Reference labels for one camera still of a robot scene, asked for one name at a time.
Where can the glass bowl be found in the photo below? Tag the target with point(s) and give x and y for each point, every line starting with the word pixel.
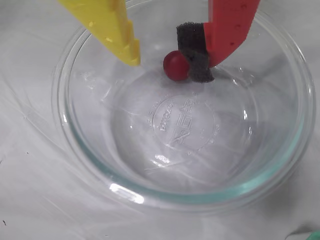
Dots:
pixel 250 150

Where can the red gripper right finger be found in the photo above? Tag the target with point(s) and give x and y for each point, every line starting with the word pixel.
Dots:
pixel 230 25

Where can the red ball pill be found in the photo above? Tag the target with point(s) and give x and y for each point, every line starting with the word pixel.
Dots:
pixel 173 66

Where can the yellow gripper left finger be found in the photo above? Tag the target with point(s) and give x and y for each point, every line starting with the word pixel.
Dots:
pixel 107 22

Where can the weekly pill organizer box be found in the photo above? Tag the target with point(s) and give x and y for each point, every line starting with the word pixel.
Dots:
pixel 315 237

